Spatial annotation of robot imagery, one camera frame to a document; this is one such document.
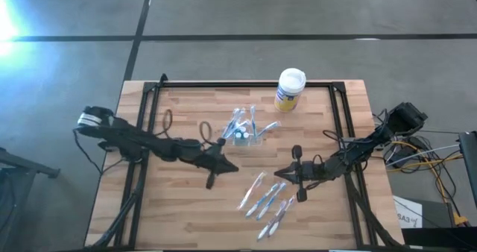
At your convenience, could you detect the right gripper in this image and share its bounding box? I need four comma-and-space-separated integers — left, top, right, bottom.
274, 145, 316, 204

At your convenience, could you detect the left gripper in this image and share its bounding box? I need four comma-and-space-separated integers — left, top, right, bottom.
195, 138, 239, 189

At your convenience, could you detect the purple white toothbrush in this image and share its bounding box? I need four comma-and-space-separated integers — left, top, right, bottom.
267, 195, 295, 239
256, 203, 288, 242

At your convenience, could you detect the clear acrylic organizer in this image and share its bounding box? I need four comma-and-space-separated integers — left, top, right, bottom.
218, 127, 264, 148

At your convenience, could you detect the yellow Lysol wipes canister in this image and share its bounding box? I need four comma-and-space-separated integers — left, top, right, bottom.
274, 67, 307, 114

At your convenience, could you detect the black power brick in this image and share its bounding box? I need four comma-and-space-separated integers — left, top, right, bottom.
389, 136, 424, 163

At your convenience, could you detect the white paper label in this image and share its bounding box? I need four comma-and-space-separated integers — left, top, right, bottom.
394, 196, 423, 230

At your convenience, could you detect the black case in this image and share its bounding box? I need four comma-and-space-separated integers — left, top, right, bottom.
393, 195, 477, 252

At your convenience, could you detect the black stand leg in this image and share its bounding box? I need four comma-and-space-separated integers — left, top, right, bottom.
0, 147, 60, 252

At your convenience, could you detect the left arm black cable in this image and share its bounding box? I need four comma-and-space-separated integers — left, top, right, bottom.
160, 108, 224, 145

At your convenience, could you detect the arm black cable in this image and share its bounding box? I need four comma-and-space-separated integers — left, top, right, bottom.
160, 108, 224, 145
320, 108, 392, 167

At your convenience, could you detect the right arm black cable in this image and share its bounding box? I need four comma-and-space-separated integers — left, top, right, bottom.
320, 108, 392, 167

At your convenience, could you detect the white cable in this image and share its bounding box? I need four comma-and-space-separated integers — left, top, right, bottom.
385, 143, 460, 168

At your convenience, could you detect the yellow cable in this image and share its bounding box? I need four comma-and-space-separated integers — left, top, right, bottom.
387, 139, 467, 223

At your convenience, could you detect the black equipment post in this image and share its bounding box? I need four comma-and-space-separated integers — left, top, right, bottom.
458, 130, 477, 210

